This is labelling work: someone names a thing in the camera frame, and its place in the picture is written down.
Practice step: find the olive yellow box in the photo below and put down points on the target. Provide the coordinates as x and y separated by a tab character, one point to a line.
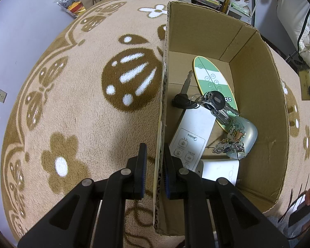
305	82

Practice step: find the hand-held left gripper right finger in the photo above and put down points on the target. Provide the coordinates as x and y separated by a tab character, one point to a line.
168	178

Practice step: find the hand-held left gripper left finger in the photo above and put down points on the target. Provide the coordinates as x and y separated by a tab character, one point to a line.
143	175

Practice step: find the white metal rack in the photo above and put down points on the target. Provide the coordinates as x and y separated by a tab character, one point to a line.
255	5

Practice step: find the grey blue cloth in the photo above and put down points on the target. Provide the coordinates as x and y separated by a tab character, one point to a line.
277	227

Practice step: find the pale green bundle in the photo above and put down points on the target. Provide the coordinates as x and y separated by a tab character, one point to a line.
241	5

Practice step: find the cardboard box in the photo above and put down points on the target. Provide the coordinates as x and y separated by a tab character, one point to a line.
261	95

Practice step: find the clear cartoon computer mouse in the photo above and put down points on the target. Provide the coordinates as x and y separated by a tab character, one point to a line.
249	134

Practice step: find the bag of plush toys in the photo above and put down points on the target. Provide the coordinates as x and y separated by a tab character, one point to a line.
69	1

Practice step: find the white remote control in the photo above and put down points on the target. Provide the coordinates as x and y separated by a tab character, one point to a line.
196	124

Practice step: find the beige brown patterned carpet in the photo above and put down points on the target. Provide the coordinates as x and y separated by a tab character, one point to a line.
80	103

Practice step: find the white silver device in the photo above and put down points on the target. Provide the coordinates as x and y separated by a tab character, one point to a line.
219	169

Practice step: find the white wall socket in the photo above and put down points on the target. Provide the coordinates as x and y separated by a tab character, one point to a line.
1	95

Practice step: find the bunch of keys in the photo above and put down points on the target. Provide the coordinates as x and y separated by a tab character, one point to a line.
182	100

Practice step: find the green white oval board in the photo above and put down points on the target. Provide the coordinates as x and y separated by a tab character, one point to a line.
209	75

